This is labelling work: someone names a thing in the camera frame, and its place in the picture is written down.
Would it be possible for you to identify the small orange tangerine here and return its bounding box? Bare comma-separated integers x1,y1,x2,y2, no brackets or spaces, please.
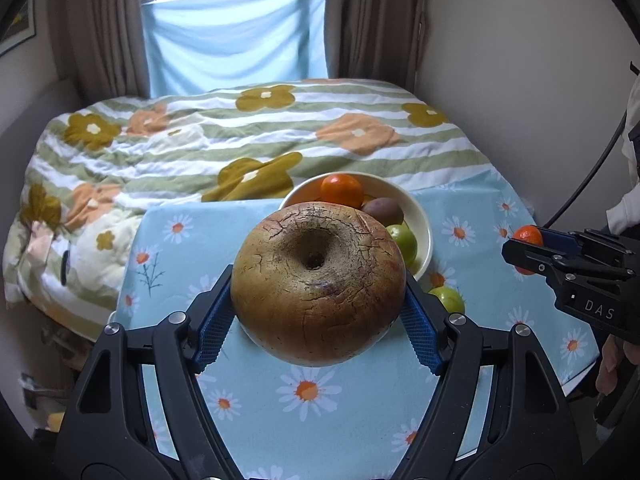
512,225,545,276

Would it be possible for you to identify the person's right hand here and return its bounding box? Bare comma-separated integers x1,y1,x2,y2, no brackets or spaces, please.
595,332,637,402

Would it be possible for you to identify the white hanging garment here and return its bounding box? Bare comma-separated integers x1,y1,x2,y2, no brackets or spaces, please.
607,120,640,234

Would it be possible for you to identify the wrinkled brown apple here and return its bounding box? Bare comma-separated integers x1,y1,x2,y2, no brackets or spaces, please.
231,201,407,367

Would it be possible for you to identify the large orange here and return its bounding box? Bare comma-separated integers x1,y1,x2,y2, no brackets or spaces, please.
320,173,365,210

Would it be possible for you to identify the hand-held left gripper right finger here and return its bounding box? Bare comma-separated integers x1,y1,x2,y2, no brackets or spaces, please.
395,275,587,480

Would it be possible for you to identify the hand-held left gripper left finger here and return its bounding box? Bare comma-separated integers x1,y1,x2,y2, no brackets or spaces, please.
52,272,251,480

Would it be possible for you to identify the brown kiwi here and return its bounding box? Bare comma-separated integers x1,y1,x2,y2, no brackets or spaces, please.
361,197,405,228

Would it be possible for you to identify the light blue hanging cloth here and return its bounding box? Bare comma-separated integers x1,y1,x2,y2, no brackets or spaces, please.
140,0,329,99

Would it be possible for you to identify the cream bowl with cartoon print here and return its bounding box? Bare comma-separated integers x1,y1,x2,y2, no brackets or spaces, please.
278,172,434,281

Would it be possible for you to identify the brown curtain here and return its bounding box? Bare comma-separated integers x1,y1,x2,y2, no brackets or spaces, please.
50,0,156,107
325,0,432,94

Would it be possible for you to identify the striped floral blanket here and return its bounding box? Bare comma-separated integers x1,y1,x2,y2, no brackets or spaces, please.
2,79,501,342

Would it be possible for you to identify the framed wall poster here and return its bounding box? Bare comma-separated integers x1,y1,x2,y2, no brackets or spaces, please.
0,0,37,56

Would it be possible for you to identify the light blue daisy tablecloth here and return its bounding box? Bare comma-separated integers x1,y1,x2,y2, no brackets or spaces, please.
110,167,601,467

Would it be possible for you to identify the black cable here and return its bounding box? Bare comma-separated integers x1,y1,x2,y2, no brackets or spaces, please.
542,105,631,229

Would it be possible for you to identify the pear-shaped green fruit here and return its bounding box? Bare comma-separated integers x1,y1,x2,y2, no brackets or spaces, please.
427,286,466,316

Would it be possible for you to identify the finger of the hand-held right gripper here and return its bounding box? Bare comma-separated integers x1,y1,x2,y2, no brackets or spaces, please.
501,237,568,277
541,229,587,257

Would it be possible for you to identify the round green apple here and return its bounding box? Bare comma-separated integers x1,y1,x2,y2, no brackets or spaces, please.
385,224,419,269

